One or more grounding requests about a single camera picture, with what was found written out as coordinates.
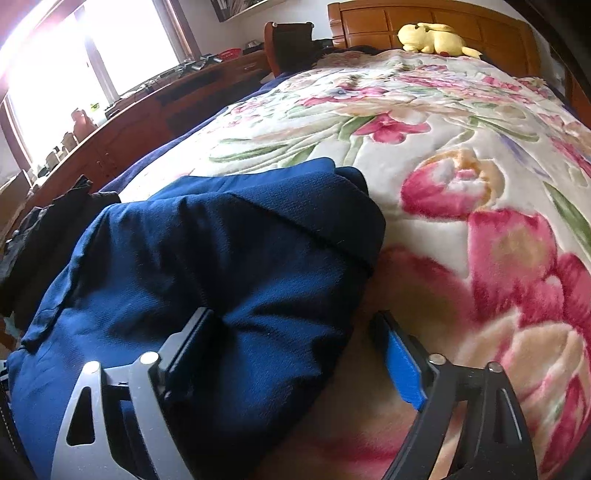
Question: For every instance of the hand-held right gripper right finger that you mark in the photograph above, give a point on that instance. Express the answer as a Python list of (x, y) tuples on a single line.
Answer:
[(406, 369)]

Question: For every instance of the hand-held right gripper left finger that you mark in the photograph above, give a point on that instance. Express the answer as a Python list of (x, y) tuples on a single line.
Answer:
[(184, 350)]

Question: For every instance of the navy blue blazer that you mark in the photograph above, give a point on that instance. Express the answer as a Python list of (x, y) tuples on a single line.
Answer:
[(184, 258)]

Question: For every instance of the black garment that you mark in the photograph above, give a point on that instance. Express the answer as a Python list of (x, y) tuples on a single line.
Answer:
[(41, 244)]

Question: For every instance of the floral blanket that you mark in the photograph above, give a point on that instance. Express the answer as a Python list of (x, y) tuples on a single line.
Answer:
[(461, 161)]

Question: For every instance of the long wooden desk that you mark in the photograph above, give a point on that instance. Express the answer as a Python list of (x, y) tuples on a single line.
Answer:
[(138, 124)]

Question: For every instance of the pink figurine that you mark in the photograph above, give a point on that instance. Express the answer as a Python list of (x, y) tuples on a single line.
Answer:
[(82, 121)]

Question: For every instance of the red basket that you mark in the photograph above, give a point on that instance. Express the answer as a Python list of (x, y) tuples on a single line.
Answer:
[(228, 54)]

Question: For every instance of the wooden framed window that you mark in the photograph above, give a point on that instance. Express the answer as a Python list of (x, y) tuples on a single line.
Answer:
[(129, 46)]

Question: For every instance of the wooden chair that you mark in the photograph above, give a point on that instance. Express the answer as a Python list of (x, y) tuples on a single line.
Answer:
[(291, 46)]

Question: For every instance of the yellow plush toy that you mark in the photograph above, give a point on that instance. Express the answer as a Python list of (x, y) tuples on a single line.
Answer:
[(434, 41)]

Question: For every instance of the wooden louvered wardrobe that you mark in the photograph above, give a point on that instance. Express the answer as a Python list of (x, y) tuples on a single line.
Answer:
[(579, 87)]

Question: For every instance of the wooden bed headboard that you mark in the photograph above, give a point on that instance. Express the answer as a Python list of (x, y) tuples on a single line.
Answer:
[(369, 23)]

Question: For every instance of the white wall shelf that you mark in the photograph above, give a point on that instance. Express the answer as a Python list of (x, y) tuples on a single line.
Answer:
[(235, 9)]

